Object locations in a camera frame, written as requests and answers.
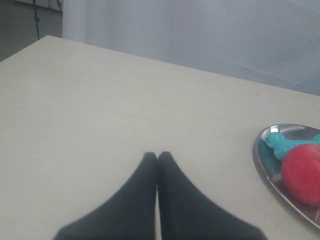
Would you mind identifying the white backdrop cloth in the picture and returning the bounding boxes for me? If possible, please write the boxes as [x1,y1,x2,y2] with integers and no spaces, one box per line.
[62,0,320,95]

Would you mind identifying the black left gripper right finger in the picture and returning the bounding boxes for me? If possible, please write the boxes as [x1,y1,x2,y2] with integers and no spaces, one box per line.
[157,152,266,240]

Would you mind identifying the round silver metal plate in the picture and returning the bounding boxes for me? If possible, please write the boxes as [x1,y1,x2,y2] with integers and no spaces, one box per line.
[252,123,320,233]

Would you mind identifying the teal toy object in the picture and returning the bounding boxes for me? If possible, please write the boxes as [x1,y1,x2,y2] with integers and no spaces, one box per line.
[265,132,320,162]

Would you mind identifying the black stand pole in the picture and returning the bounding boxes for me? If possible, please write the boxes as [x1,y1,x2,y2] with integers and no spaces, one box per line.
[32,0,40,40]

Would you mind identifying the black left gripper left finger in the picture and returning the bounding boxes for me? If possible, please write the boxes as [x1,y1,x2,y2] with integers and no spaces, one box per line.
[55,152,158,240]

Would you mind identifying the red apple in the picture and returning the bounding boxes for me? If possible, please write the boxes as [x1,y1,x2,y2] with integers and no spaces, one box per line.
[281,143,320,206]

